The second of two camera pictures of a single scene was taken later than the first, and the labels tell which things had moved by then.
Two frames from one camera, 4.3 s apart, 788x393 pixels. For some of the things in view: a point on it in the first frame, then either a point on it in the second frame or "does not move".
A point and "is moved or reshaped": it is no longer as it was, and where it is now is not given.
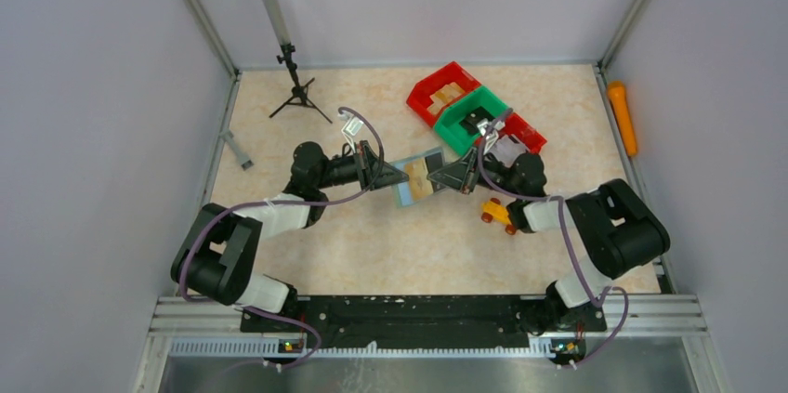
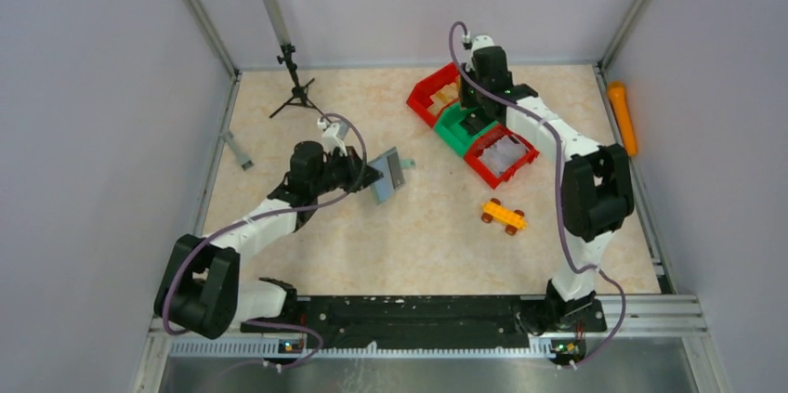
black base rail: x=420 y=322 does not move
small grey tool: x=244 y=162 does not move
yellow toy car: x=493 y=210 does not move
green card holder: x=418 y=188 is moved or reshaped
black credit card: x=434 y=162 is moved or reshaped
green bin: x=447 y=123 does not move
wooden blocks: x=444 y=95 does not move
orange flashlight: x=618 y=95 does not move
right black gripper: x=469 y=170 → x=466 y=103
